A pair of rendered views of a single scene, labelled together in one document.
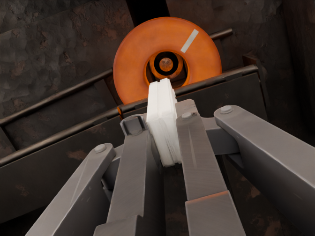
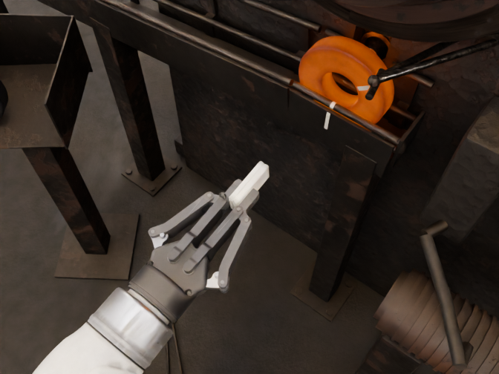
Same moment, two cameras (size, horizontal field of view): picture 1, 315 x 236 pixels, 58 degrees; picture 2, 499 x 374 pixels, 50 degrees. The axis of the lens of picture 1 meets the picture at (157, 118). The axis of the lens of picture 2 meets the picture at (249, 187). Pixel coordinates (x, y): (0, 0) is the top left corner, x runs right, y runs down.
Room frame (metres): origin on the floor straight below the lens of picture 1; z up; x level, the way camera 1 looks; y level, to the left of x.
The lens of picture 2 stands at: (-0.16, -0.20, 1.36)
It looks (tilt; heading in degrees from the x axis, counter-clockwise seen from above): 58 degrees down; 30
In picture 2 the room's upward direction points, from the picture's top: straight up
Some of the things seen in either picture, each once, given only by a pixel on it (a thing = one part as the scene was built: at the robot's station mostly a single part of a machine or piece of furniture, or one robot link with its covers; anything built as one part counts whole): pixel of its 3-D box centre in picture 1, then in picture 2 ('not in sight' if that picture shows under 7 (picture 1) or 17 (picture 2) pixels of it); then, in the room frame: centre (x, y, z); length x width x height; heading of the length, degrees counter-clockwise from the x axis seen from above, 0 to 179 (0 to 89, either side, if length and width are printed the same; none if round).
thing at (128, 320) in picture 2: not in sight; (133, 324); (-0.06, 0.02, 0.73); 0.09 x 0.06 x 0.09; 83
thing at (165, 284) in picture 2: not in sight; (173, 277); (0.02, 0.01, 0.73); 0.09 x 0.08 x 0.07; 173
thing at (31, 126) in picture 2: not in sight; (50, 174); (0.18, 0.52, 0.36); 0.26 x 0.20 x 0.72; 118
